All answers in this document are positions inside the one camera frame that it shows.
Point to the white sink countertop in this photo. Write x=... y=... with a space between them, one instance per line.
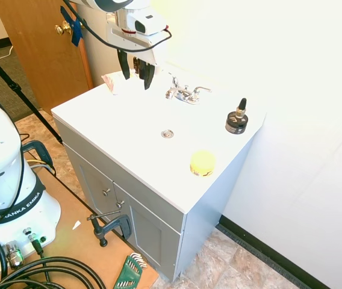
x=159 y=135

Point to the wooden door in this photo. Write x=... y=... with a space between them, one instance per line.
x=44 y=51

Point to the green hex key set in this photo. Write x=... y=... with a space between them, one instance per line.
x=129 y=271

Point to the yellow round jar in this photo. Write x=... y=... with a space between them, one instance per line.
x=202 y=164

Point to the pink white crumpled cloth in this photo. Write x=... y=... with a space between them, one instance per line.
x=113 y=82

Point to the black dropper bottle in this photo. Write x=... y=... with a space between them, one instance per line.
x=237 y=119

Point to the brass door knob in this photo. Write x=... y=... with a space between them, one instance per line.
x=62 y=28

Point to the black tripod leg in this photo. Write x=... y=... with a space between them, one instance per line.
x=17 y=87

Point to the wooden base board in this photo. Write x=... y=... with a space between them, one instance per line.
x=77 y=238

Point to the blue tape strip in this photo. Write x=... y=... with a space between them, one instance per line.
x=74 y=25

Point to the black C-clamp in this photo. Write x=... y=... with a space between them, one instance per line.
x=110 y=227

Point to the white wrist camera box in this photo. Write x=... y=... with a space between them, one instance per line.
x=145 y=22

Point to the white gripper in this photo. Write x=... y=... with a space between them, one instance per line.
x=129 y=37

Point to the grey vanity cabinet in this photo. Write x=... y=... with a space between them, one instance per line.
x=123 y=192

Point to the round metal cabinet knob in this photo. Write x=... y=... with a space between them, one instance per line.
x=107 y=191
x=120 y=203

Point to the chrome sink drain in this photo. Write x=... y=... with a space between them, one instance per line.
x=167 y=133

